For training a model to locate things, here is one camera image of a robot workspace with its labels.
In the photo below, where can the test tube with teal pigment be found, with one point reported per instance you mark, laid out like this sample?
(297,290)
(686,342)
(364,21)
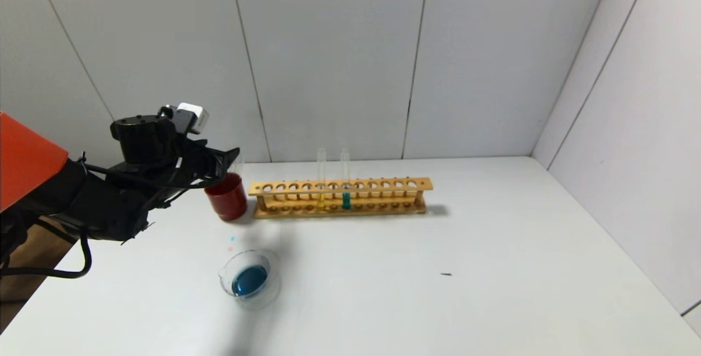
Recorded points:
(346,200)

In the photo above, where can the wooden test tube rack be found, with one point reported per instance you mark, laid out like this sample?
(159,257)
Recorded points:
(350,186)

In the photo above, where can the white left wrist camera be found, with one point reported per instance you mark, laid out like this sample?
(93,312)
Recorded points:
(194,116)

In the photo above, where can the dark red cup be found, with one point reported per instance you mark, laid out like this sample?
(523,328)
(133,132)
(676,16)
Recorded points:
(229,202)

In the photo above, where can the test tube with yellow pigment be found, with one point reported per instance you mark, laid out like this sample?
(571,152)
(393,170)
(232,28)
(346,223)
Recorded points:
(321,200)

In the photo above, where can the test tube with blue pigment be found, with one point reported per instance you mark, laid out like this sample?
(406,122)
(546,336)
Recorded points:
(237,168)

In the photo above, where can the clear glass beaker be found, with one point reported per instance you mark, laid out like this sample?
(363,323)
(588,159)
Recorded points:
(251,282)

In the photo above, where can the orange and black left arm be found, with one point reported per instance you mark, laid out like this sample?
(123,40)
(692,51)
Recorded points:
(27,159)

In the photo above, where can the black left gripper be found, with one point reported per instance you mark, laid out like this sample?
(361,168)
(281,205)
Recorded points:
(218,162)

